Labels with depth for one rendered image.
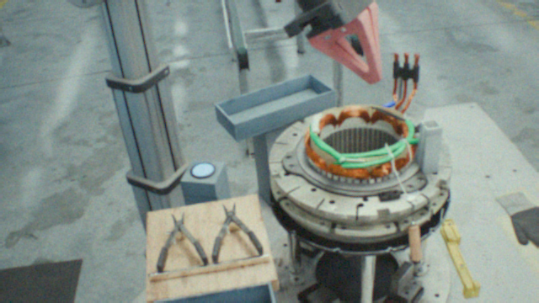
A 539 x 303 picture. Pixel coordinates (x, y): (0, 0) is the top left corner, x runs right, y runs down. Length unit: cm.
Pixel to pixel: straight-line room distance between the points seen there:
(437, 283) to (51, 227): 204
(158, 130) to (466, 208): 74
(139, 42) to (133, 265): 145
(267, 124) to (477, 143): 67
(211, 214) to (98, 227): 178
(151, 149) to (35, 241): 161
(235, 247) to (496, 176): 83
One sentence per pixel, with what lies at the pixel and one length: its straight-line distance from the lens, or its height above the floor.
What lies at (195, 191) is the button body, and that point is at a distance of 104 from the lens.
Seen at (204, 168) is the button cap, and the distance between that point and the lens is 104.
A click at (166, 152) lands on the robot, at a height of 99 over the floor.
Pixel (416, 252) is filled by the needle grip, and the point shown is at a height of 102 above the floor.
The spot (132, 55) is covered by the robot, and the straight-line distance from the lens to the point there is 109.
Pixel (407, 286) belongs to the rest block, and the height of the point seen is 84.
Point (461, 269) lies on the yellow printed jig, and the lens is 118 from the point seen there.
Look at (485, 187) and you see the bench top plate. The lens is 142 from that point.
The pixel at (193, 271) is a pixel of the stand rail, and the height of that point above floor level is 107.
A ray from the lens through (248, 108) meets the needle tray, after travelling 124.
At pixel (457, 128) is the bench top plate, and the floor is 78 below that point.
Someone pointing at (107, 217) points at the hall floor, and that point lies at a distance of 269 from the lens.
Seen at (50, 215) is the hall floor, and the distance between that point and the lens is 284.
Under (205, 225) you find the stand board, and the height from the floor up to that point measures 107.
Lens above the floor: 164
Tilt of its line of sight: 34 degrees down
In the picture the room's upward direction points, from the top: 6 degrees counter-clockwise
